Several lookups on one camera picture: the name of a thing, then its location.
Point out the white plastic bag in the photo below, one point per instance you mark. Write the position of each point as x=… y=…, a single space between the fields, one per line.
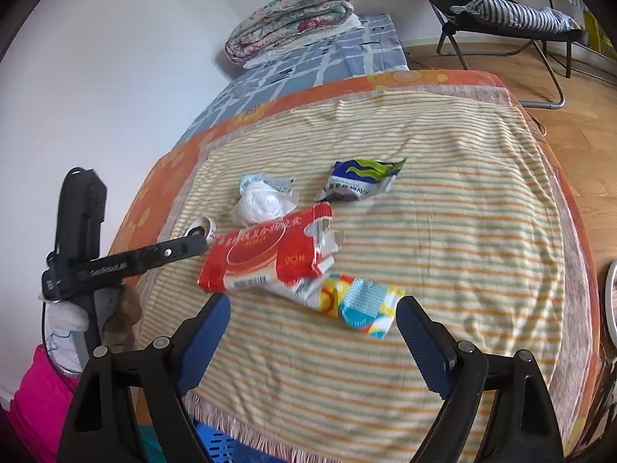
x=260 y=205

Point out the person's left forearm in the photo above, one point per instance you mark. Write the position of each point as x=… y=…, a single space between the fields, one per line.
x=38 y=395

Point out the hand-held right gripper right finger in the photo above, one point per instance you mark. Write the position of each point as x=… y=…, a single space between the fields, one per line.
x=424 y=347

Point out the striped pillow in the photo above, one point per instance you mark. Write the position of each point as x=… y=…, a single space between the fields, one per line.
x=506 y=12

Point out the blue checked bed sheet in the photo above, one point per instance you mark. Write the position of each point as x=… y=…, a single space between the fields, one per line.
x=299 y=72

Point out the yellow striped blanket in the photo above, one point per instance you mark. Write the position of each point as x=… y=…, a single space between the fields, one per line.
x=434 y=251

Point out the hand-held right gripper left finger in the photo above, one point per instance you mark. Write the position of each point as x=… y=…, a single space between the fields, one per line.
x=207 y=337

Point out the white tape roll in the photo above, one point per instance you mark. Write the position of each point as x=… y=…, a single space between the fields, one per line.
x=212 y=229

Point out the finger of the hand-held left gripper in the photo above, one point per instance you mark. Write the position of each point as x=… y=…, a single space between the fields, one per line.
x=168 y=252

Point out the red carton box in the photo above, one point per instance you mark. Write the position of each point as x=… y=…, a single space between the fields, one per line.
x=255 y=255

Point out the teal cloth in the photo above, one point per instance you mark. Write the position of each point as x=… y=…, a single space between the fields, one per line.
x=147 y=446

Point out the colourful patterned packet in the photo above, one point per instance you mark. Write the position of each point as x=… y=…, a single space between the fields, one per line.
x=361 y=304

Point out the person's left hand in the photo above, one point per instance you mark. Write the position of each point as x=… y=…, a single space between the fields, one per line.
x=62 y=318

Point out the folded floral quilt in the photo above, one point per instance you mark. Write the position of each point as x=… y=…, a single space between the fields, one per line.
x=289 y=19

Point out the blue green snack wrapper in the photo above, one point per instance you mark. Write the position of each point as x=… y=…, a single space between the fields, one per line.
x=356 y=176

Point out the grey printed packet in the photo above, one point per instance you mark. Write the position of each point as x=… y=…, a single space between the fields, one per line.
x=279 y=184

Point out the orange floral blanket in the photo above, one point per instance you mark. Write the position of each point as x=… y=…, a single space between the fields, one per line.
x=168 y=173

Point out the blue plastic basket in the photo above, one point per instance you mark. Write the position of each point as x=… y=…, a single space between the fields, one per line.
x=217 y=446

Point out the white round object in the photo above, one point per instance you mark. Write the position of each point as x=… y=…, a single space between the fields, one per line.
x=610 y=289

